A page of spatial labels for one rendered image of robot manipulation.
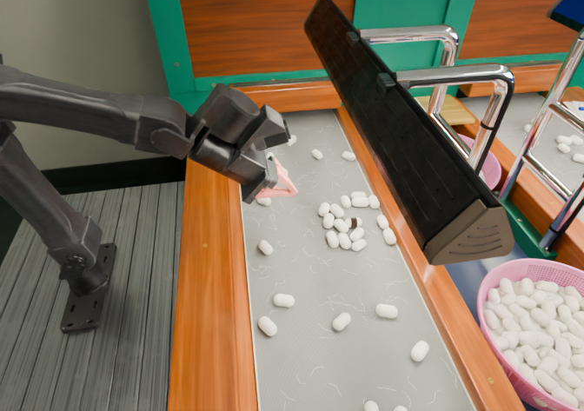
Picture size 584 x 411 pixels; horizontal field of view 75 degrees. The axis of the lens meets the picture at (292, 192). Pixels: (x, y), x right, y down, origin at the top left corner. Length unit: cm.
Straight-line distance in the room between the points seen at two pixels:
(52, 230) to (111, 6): 124
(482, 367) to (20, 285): 85
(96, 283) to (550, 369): 79
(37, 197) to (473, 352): 70
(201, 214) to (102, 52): 122
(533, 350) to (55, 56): 188
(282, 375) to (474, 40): 101
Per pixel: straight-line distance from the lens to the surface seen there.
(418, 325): 69
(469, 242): 36
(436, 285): 71
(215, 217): 79
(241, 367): 61
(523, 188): 99
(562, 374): 74
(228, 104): 56
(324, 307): 68
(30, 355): 85
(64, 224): 72
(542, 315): 78
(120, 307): 83
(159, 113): 57
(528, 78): 132
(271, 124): 57
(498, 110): 59
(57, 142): 218
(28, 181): 68
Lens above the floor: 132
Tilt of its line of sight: 42 degrees down
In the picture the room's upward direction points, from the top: straight up
